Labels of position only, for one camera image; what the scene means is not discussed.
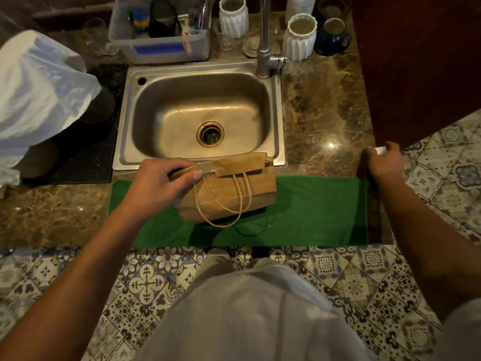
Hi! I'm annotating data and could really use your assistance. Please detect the person's right hand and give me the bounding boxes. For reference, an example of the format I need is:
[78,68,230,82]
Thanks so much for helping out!
[366,141,407,185]

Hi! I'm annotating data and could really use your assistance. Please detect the person's left hand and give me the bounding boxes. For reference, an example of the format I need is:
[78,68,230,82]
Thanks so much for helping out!
[120,158,204,222]

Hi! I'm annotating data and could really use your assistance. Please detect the brown paper bag with handles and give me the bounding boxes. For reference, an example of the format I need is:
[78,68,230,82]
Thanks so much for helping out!
[169,152,278,228]

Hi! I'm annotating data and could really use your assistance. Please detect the person's right forearm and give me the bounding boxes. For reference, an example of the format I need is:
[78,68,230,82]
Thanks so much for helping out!
[374,173,481,322]

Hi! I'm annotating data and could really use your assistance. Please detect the person's left forearm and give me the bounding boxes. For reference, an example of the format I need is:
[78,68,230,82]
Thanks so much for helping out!
[0,205,153,361]

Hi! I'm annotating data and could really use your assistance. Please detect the brass sink drain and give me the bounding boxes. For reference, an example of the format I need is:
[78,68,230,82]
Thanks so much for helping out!
[196,121,225,148]

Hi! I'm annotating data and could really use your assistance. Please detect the stainless steel sink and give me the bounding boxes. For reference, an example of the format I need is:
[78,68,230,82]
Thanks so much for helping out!
[112,61,286,171]

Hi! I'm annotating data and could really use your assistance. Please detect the green towel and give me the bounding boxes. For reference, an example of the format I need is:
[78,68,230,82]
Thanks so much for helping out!
[108,175,369,248]

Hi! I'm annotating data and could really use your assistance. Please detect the black rubber drain mat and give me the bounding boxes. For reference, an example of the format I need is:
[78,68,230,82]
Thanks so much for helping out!
[23,64,129,185]

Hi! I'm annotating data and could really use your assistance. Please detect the dark wooden cabinet door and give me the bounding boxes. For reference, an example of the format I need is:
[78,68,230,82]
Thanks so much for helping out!
[351,0,481,150]

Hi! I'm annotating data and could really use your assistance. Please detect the dark blue mug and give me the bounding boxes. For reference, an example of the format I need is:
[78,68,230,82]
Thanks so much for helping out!
[314,17,352,57]

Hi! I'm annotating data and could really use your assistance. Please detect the clear plastic storage bin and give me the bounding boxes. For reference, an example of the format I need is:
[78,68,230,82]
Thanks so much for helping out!
[108,0,212,65]

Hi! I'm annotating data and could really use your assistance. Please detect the small clear glass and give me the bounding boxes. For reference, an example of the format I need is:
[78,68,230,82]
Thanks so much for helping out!
[217,20,235,52]

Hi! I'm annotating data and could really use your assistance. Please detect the round metal sink stopper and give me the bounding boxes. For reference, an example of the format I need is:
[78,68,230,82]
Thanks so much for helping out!
[242,36,261,58]

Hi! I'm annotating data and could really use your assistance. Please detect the white fluted vase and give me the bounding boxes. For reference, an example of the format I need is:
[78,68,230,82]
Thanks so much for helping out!
[282,13,318,62]
[219,0,249,39]

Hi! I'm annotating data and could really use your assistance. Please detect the person's white clothing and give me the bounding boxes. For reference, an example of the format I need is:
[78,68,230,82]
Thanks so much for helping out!
[133,253,481,361]

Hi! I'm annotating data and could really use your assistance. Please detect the metal faucet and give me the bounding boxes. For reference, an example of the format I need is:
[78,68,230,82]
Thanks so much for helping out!
[256,0,288,79]

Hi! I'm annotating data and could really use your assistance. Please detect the black mesh strainer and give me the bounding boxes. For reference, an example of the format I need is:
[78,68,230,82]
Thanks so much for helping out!
[149,0,179,38]

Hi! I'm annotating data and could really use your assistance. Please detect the dark bowl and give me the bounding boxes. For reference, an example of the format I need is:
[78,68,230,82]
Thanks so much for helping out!
[316,0,348,20]

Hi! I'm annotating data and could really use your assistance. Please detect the colourful sponge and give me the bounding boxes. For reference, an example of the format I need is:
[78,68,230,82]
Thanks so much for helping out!
[130,8,151,33]

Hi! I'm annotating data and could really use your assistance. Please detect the clear drinking glass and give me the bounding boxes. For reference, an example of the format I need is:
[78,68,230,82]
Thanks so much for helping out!
[83,17,120,57]

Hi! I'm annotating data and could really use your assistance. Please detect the white bottle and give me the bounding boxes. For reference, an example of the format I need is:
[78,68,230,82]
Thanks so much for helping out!
[285,0,317,24]

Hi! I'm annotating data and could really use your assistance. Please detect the white plastic bag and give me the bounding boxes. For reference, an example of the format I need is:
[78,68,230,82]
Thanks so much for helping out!
[0,30,102,188]

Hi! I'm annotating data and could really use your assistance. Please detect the pink handled brush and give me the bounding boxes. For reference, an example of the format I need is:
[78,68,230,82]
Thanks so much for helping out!
[181,24,193,55]

